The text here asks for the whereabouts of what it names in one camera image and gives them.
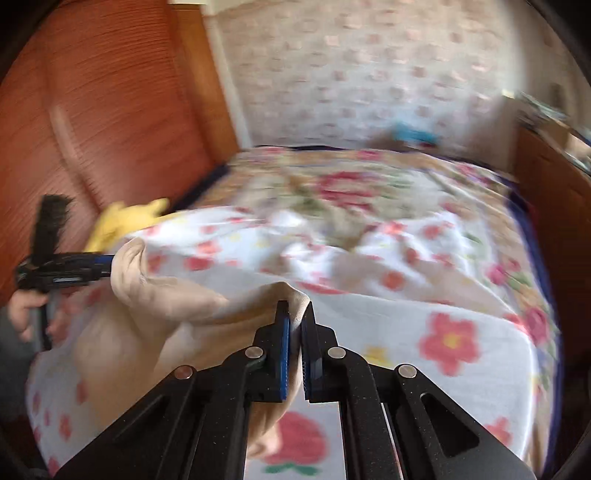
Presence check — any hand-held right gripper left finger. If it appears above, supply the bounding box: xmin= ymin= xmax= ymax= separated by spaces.
xmin=53 ymin=300 xmax=291 ymax=480

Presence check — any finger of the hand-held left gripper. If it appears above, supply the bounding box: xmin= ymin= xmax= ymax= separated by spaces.
xmin=60 ymin=252 xmax=116 ymax=278

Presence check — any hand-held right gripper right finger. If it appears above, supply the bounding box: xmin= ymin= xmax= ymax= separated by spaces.
xmin=299 ymin=301 xmax=539 ymax=480

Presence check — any beige printed t-shirt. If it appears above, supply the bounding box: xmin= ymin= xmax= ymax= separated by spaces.
xmin=69 ymin=237 xmax=312 ymax=460

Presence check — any person's left hand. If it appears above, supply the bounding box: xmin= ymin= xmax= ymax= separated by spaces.
xmin=9 ymin=294 xmax=48 ymax=341

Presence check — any yellow plush toy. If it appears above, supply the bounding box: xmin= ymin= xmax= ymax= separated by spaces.
xmin=85 ymin=198 xmax=171 ymax=252

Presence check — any flower-print light blanket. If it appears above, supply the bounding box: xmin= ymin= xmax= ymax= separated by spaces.
xmin=25 ymin=205 xmax=548 ymax=480

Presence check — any wooden louvred wardrobe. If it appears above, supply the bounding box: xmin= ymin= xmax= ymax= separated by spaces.
xmin=0 ymin=0 xmax=241 ymax=305

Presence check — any blue box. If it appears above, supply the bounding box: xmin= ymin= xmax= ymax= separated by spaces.
xmin=392 ymin=122 xmax=437 ymax=146

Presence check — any wooden cabinet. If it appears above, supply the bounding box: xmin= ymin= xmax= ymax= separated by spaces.
xmin=512 ymin=127 xmax=591 ymax=324

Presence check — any sheer circle-pattern curtain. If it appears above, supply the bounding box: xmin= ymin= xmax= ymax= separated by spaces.
xmin=208 ymin=0 xmax=532 ymax=153

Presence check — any cardboard box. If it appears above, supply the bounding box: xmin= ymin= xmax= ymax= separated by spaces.
xmin=545 ymin=120 xmax=587 ymax=153

